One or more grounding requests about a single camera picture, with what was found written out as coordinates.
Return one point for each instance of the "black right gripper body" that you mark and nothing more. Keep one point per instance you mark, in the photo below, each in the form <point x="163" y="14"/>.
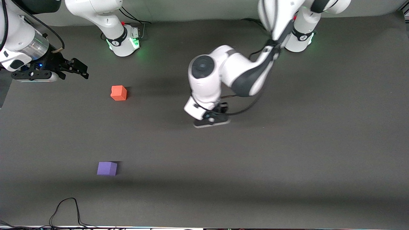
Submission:
<point x="53" y="61"/>

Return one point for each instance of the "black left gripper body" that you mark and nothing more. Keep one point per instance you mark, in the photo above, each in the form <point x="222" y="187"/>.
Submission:
<point x="221" y="109"/>

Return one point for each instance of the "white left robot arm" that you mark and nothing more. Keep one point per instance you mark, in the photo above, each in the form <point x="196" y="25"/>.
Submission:
<point x="223" y="68"/>

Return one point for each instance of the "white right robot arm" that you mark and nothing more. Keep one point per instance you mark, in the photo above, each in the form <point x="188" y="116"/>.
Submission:
<point x="22" y="38"/>

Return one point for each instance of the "orange foam block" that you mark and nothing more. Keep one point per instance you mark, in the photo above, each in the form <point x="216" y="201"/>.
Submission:
<point x="119" y="92"/>

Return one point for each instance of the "purple foam block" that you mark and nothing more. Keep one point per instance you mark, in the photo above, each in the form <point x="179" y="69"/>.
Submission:
<point x="107" y="168"/>

